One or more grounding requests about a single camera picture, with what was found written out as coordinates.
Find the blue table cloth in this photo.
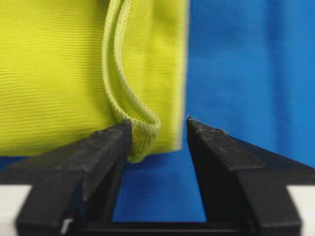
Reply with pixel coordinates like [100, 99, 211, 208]
[0, 0, 315, 223]

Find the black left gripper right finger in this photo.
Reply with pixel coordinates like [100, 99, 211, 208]
[187, 118, 315, 235]

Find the yellow microfibre towel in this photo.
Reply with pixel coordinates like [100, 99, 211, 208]
[0, 0, 189, 163]

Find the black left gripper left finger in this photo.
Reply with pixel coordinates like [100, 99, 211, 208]
[0, 120, 132, 234]

